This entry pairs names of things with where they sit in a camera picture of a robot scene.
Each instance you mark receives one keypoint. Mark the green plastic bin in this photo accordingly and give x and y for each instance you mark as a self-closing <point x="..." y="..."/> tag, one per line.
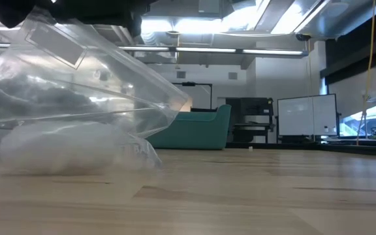
<point x="197" y="130"/>

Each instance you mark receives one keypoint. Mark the long LED light bar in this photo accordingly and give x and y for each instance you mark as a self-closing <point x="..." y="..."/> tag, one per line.
<point x="207" y="50"/>

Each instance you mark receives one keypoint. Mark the black gantry frame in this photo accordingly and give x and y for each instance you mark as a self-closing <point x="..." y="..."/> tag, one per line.
<point x="201" y="85"/>

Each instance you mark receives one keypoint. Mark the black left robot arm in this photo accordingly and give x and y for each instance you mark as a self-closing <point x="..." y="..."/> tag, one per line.
<point x="11" y="11"/>

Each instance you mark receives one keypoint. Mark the whiteboard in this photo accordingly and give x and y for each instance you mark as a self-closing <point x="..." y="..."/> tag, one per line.
<point x="307" y="114"/>

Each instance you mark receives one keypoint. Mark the black aluminium frame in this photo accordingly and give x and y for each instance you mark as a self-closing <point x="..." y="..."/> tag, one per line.
<point x="338" y="148"/>

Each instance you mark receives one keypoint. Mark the clear plastic bag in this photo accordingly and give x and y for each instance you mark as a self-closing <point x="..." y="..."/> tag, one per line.
<point x="77" y="81"/>

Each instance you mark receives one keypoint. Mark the black workstation rack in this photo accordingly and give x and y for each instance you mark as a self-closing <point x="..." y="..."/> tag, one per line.
<point x="250" y="107"/>

